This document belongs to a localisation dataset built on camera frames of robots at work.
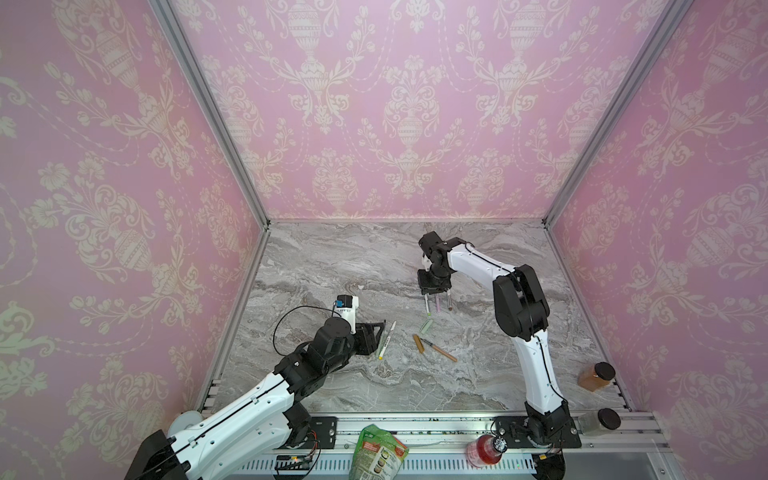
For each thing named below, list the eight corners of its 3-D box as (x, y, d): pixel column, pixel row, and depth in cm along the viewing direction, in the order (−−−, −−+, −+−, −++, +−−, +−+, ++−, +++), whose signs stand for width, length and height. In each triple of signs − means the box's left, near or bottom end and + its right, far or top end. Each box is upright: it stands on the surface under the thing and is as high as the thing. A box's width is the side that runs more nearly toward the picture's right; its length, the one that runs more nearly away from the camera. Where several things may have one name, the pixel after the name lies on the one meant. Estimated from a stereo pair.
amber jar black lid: (580, 391, 82) (601, 380, 74) (574, 375, 85) (593, 362, 77) (596, 391, 82) (619, 380, 74) (589, 375, 85) (611, 362, 77)
